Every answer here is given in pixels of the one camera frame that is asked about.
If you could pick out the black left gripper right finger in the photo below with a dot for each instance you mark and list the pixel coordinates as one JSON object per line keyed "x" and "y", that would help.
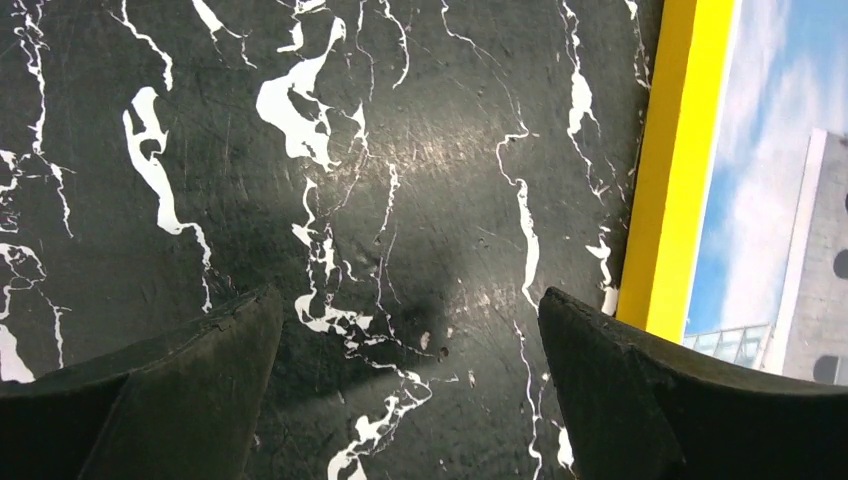
{"x": 637, "y": 406}

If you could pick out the yellow wooden picture frame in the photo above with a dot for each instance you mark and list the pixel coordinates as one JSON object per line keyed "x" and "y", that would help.
{"x": 691, "y": 68}

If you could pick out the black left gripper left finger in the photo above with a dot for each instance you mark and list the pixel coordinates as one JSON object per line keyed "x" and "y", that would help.
{"x": 181, "y": 405}

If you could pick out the building photo print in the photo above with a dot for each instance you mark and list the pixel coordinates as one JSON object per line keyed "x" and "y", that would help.
{"x": 770, "y": 282}

